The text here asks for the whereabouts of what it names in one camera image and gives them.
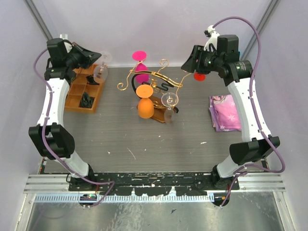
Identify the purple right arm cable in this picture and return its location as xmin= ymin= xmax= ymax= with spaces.
xmin=213 ymin=16 xmax=286 ymax=207

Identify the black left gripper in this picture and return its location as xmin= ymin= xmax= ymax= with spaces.
xmin=66 ymin=41 xmax=103 ymax=69

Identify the wooden compartment tray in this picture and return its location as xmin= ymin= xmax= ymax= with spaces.
xmin=64 ymin=64 xmax=104 ymax=114

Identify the orange wine glass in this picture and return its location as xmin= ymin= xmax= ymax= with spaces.
xmin=136 ymin=84 xmax=154 ymax=119

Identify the red wine glass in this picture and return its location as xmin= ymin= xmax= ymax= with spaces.
xmin=193 ymin=72 xmax=206 ymax=81

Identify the pink wine glass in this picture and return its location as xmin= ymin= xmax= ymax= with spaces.
xmin=132 ymin=51 xmax=150 ymax=83

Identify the aluminium front rail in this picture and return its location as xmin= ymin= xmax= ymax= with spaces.
xmin=24 ymin=172 xmax=285 ymax=206

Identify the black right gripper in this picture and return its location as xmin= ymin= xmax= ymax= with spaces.
xmin=180 ymin=44 xmax=223 ymax=75

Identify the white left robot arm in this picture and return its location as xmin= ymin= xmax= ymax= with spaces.
xmin=28 ymin=38 xmax=101 ymax=191

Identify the clear wine glass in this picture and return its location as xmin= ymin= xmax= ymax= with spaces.
xmin=93 ymin=51 xmax=112 ymax=84
xmin=161 ymin=92 xmax=179 ymax=123

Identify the purple cartoon pouch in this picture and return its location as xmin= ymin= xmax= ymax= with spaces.
xmin=209 ymin=94 xmax=241 ymax=132

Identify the black orange rolled tie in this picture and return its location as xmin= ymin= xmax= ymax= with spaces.
xmin=86 ymin=75 xmax=99 ymax=85

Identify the dark green rolled tie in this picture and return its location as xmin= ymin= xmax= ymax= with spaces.
xmin=79 ymin=92 xmax=94 ymax=108

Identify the gold wire glass rack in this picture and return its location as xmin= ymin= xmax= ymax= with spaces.
xmin=129 ymin=62 xmax=182 ymax=123

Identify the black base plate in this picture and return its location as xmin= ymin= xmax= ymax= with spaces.
xmin=65 ymin=172 xmax=234 ymax=196

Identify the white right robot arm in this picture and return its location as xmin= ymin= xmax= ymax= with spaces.
xmin=117 ymin=33 xmax=280 ymax=190

